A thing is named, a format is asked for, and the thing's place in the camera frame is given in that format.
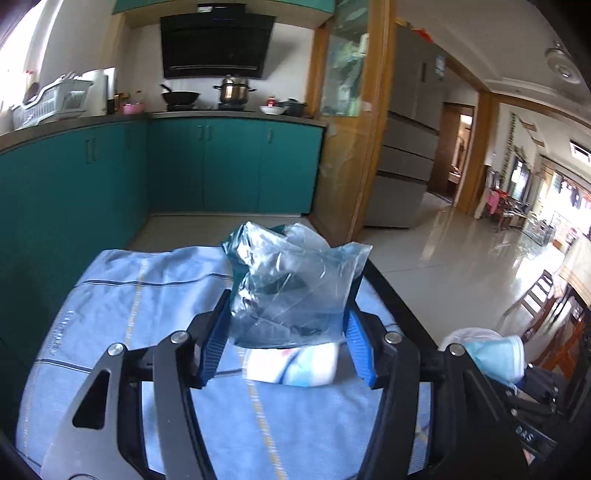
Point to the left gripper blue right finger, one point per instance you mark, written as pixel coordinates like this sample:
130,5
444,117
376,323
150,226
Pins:
364,336

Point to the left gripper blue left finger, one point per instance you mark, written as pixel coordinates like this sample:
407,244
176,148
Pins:
212,338

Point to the blue surgical face mask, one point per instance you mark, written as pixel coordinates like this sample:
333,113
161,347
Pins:
500,358

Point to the striped paper cup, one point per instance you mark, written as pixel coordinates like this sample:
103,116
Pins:
311,366

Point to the clear blue plastic bag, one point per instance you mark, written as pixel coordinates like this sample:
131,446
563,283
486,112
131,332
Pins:
290,288

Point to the white trash bag with print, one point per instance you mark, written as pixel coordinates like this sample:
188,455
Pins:
470,334

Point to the teal kitchen cabinets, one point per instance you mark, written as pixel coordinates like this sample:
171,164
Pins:
72,189

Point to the carved wooden chair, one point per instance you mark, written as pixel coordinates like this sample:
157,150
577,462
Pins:
550,318

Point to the blue checked tablecloth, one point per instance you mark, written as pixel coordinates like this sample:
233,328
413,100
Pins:
251,430

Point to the grey refrigerator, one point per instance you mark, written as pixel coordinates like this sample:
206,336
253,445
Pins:
412,132

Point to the black small pot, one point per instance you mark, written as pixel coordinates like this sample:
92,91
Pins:
293,108

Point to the white bowl on counter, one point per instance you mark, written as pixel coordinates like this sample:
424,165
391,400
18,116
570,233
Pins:
275,110

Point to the black wok pan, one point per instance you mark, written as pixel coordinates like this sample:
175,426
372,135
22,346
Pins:
178,98

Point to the steel cooking pot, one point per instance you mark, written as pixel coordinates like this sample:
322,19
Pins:
234,91

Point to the white dish rack basket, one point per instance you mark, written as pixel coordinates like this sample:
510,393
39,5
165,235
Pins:
63,99

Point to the black range hood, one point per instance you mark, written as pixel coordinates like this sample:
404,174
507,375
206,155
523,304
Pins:
217,40

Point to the wooden glass door frame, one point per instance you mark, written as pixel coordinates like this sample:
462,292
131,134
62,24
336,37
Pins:
349,90

